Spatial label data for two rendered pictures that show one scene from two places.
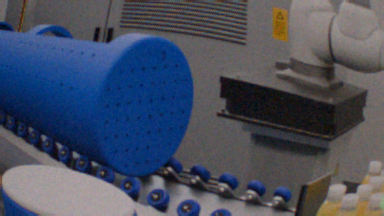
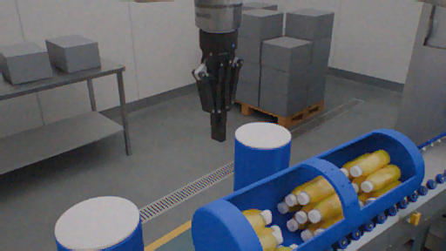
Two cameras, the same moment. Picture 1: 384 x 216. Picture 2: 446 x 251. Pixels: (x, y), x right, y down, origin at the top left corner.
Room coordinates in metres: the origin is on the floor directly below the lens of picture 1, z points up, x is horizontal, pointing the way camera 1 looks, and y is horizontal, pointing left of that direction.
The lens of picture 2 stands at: (1.79, -0.72, 1.90)
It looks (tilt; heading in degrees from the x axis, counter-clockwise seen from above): 26 degrees down; 103
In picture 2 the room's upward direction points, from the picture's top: straight up
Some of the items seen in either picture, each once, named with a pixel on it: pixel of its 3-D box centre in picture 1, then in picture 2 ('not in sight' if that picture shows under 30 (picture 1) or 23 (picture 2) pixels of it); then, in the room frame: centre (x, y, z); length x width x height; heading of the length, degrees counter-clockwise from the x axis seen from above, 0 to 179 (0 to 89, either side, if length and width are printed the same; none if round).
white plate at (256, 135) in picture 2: not in sight; (262, 134); (1.62, 1.00, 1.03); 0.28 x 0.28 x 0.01
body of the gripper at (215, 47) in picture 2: not in sight; (218, 52); (1.62, 0.00, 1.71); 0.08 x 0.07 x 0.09; 61
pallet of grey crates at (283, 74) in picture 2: not in sight; (267, 60); (1.34, 3.87, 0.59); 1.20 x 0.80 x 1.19; 147
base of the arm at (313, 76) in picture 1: (308, 70); not in sight; (2.10, -0.31, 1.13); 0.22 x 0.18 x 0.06; 57
